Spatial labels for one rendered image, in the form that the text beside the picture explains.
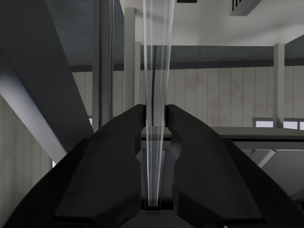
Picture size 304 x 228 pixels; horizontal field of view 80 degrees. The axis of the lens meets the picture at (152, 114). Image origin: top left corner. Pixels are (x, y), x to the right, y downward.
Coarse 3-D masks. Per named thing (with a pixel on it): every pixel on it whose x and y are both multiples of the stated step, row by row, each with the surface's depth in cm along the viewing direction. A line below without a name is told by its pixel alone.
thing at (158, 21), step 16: (144, 0) 8; (160, 0) 8; (144, 16) 8; (160, 16) 8; (144, 32) 9; (160, 32) 9; (144, 48) 9; (160, 48) 9; (144, 64) 10; (160, 64) 10; (160, 80) 11; (160, 96) 12; (160, 112) 13; (160, 128) 14; (160, 144) 16; (160, 160) 18
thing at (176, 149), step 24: (168, 120) 12; (192, 120) 10; (192, 144) 9; (216, 144) 9; (192, 168) 7; (216, 168) 7; (192, 192) 6; (216, 192) 6; (240, 192) 7; (192, 216) 7; (216, 216) 6; (240, 216) 6
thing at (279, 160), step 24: (144, 144) 19; (168, 144) 19; (240, 144) 19; (264, 144) 19; (288, 144) 19; (144, 168) 21; (168, 168) 21; (264, 168) 21; (288, 168) 21; (144, 192) 27; (168, 192) 27; (288, 192) 27
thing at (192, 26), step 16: (128, 0) 52; (176, 0) 52; (208, 0) 52; (224, 0) 52; (272, 0) 51; (288, 0) 51; (176, 16) 60; (192, 16) 60; (208, 16) 60; (224, 16) 60; (240, 16) 60; (256, 16) 60; (272, 16) 60; (288, 16) 60; (176, 32) 72; (192, 32) 72; (208, 32) 72; (224, 32) 72; (240, 32) 71; (256, 32) 71; (272, 32) 71; (288, 32) 71
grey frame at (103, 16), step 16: (96, 0) 41; (112, 0) 44; (96, 16) 41; (112, 16) 44; (96, 32) 41; (112, 32) 44; (96, 48) 41; (112, 48) 44; (96, 64) 41; (112, 64) 44; (96, 80) 41; (112, 80) 44; (96, 96) 41; (112, 96) 44; (96, 112) 42; (112, 112) 45; (96, 128) 42
